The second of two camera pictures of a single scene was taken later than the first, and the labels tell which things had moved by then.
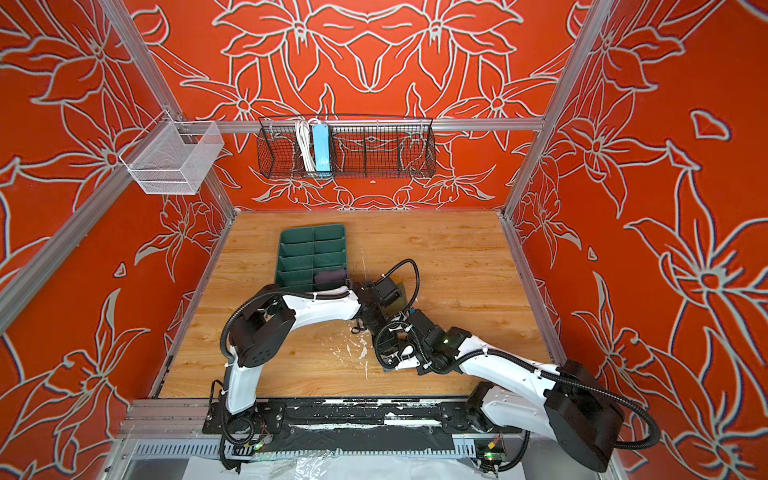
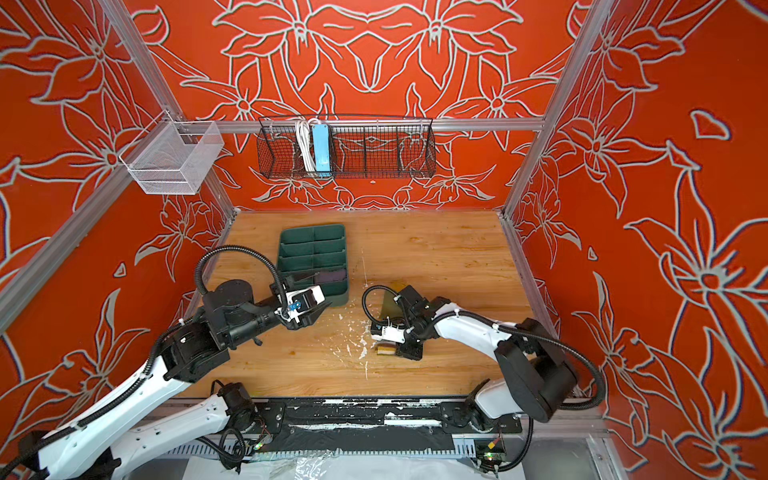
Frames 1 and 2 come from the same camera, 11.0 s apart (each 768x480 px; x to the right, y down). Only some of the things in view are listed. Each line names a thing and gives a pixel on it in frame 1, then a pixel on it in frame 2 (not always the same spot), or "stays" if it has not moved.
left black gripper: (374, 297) -> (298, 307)
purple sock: (331, 276) stays
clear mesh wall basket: (173, 157) stays
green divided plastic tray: (312, 258) stays
